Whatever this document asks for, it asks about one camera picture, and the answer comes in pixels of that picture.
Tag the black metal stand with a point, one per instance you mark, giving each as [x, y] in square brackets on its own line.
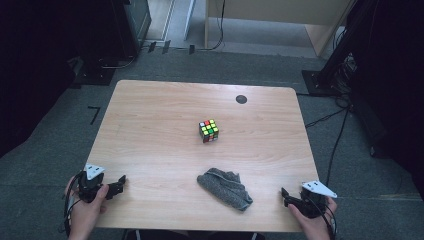
[333, 56]

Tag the person's right hand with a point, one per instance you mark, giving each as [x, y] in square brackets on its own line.
[315, 230]

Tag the dark curtain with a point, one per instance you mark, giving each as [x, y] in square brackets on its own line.
[396, 83]
[33, 66]

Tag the multicoloured puzzle cube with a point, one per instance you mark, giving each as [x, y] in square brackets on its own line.
[209, 130]

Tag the grey knitted cloth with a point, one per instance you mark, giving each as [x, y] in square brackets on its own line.
[225, 188]

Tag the dark floor tape strip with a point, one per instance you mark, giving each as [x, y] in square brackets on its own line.
[152, 46]
[191, 49]
[166, 47]

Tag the black angled floor tape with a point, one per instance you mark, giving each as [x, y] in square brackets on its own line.
[95, 113]

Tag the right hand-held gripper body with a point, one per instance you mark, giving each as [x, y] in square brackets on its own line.
[318, 189]

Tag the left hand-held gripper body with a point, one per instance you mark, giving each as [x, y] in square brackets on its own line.
[89, 188]

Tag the black cabinet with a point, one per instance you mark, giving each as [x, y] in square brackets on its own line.
[133, 23]

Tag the black floor base plate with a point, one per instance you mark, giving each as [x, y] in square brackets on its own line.
[93, 75]

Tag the dark round table grommet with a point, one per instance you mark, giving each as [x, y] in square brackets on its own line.
[241, 99]

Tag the beige wooden desk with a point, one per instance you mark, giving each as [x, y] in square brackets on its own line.
[273, 10]

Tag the person's left hand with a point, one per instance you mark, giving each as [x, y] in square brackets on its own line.
[83, 216]

